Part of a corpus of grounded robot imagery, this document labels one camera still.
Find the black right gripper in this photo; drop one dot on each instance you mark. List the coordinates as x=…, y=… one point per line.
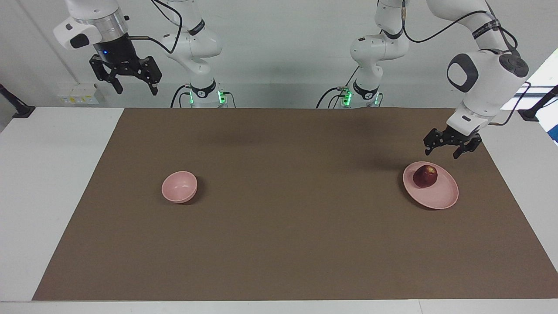
x=115, y=52

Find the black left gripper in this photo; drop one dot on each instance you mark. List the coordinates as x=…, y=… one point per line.
x=457, y=138

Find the dark red apple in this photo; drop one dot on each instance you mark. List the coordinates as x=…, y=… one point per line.
x=425, y=176

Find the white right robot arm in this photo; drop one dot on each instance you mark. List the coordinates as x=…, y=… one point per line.
x=196, y=43

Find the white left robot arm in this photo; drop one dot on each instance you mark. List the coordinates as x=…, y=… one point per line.
x=488, y=78

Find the pink plate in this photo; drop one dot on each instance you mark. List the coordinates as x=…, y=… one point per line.
x=440, y=196

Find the pink bowl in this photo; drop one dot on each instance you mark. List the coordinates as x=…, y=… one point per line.
x=178, y=187

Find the black clamp stand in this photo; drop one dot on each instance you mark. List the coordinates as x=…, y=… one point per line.
x=24, y=112
x=529, y=115

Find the brown table mat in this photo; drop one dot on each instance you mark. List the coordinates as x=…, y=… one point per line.
x=279, y=218

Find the white wall socket box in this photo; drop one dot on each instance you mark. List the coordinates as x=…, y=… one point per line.
x=78, y=96

